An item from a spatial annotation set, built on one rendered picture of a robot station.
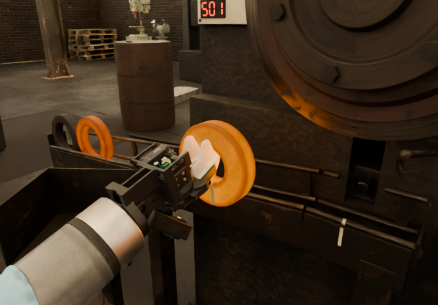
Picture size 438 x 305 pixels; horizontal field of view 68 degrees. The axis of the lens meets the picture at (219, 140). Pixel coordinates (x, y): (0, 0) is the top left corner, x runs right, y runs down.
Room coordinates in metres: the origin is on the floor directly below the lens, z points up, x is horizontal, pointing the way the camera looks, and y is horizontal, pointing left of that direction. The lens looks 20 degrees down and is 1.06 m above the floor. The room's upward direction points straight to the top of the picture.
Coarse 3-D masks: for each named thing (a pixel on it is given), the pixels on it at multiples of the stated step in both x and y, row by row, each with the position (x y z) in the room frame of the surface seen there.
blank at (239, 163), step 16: (192, 128) 0.55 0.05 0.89; (208, 128) 0.52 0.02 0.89; (224, 128) 0.51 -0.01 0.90; (224, 144) 0.50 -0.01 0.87; (240, 144) 0.50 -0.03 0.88; (224, 160) 0.50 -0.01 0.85; (240, 160) 0.48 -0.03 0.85; (224, 176) 0.50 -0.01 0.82; (240, 176) 0.48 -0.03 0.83; (208, 192) 0.52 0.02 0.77; (224, 192) 0.50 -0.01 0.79; (240, 192) 0.48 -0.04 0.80
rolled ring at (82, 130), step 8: (80, 120) 1.12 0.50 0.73; (88, 120) 1.09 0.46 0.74; (96, 120) 1.09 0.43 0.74; (80, 128) 1.13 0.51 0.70; (88, 128) 1.14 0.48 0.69; (96, 128) 1.06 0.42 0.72; (104, 128) 1.07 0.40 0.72; (80, 136) 1.13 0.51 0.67; (88, 136) 1.15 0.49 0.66; (104, 136) 1.05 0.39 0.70; (80, 144) 1.14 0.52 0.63; (88, 144) 1.14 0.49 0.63; (104, 144) 1.04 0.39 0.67; (112, 144) 1.06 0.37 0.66; (88, 152) 1.12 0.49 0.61; (104, 152) 1.04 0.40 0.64; (112, 152) 1.06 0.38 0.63
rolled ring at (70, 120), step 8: (56, 120) 1.22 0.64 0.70; (64, 120) 1.18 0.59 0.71; (72, 120) 1.19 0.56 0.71; (56, 128) 1.24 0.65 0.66; (72, 128) 1.16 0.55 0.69; (56, 136) 1.24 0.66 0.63; (64, 136) 1.26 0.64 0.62; (72, 136) 1.16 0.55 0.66; (56, 144) 1.24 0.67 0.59; (64, 144) 1.24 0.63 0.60; (72, 144) 1.17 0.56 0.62
